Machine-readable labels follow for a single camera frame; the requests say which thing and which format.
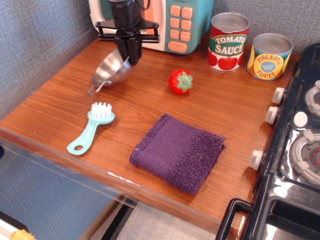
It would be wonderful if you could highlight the white stove knob middle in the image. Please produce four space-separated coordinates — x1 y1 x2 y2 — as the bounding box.
265 106 279 125

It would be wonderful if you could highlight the pineapple slices can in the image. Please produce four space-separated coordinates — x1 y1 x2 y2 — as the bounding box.
247 33 294 81

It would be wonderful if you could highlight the white stove knob top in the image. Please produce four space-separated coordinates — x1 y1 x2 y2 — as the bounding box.
272 87 286 105

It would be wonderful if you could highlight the white stove knob bottom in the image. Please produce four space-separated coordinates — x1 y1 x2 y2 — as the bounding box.
249 150 264 171

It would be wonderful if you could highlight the black toy stove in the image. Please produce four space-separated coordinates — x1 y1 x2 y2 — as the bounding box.
216 43 320 240

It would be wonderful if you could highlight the white stove knob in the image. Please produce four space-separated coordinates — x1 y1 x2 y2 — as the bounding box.
249 150 264 171
272 87 286 105
265 106 279 125

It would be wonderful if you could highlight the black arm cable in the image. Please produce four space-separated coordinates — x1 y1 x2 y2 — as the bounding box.
136 0 151 11

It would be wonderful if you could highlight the teal toy microwave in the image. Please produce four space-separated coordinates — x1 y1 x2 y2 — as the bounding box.
89 0 214 55

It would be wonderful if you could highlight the orange fuzzy object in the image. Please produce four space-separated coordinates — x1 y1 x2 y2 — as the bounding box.
10 229 35 240

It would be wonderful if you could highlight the purple towel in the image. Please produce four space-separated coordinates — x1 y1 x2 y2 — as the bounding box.
129 114 225 195

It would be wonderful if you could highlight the tomato sauce can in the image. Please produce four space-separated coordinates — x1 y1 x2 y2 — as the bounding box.
207 12 250 72

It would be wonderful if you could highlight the silver metal pot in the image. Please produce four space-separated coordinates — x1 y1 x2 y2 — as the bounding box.
87 49 133 96

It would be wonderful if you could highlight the red toy strawberry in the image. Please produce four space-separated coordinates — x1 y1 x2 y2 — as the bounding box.
168 69 194 95

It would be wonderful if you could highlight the teal dish brush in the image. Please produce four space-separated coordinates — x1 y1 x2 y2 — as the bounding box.
67 102 115 156

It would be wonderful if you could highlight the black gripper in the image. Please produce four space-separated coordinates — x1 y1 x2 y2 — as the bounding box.
95 0 160 66

